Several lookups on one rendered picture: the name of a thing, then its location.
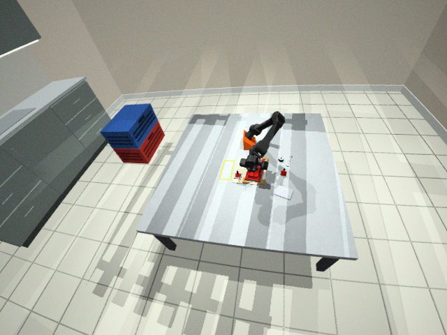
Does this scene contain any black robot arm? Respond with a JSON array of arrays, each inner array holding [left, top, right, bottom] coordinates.
[[245, 111, 285, 172]]

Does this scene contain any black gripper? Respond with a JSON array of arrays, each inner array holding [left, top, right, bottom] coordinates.
[[240, 158, 269, 173]]

